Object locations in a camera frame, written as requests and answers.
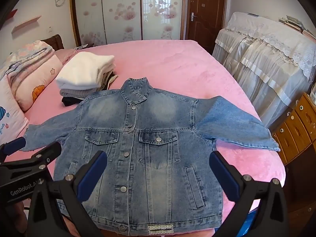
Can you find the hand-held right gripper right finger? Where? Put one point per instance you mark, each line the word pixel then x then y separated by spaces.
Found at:
pixel 223 175

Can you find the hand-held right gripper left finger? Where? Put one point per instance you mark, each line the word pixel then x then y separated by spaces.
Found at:
pixel 92 170

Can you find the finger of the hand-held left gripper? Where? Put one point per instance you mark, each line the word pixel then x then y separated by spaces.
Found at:
pixel 49 150
pixel 14 144

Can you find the blue denim jacket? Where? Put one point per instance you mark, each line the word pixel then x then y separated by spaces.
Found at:
pixel 153 158

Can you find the white Playmate pillow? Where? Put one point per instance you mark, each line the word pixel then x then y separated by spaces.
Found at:
pixel 9 118

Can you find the black folded garment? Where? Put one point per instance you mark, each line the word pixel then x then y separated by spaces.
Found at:
pixel 70 101

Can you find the grey knit folded garment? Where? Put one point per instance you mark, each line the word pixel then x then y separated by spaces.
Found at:
pixel 74 92

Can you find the wooden drawer cabinet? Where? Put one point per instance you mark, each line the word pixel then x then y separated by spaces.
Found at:
pixel 296 130

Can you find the white fluffy folded sweater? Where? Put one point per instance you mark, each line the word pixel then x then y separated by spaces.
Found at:
pixel 81 69

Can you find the beige folded garment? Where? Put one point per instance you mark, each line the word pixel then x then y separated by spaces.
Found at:
pixel 108 79

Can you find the small dark device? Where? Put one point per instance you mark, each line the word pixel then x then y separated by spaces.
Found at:
pixel 81 46

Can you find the dark wooden headboard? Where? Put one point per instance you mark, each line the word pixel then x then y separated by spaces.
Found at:
pixel 55 40

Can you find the lace-covered furniture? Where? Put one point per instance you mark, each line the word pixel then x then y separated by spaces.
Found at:
pixel 266 61

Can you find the pink bed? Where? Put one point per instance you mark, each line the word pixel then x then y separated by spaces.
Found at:
pixel 177 61

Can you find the floral sliding-door wardrobe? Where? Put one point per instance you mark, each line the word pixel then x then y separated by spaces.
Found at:
pixel 118 9

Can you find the brown wooden door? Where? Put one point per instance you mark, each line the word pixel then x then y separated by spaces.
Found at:
pixel 207 12

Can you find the stack of books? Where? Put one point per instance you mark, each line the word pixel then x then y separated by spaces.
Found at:
pixel 291 21

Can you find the pink wall shelf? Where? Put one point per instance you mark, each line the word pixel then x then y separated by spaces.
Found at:
pixel 26 23

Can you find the red wall shelf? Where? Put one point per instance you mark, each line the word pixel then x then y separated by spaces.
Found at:
pixel 11 14

